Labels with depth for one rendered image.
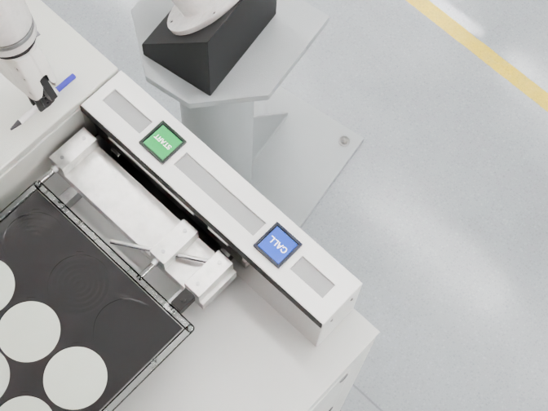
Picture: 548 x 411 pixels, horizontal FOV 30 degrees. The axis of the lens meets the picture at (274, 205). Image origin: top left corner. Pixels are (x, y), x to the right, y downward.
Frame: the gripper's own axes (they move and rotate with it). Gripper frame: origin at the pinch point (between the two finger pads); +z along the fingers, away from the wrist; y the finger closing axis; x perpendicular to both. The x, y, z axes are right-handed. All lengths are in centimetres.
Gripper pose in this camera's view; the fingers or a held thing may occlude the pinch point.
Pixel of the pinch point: (40, 95)
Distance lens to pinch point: 172.0
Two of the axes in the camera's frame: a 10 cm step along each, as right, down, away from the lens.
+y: 7.2, 5.7, -3.8
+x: 6.8, -6.7, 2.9
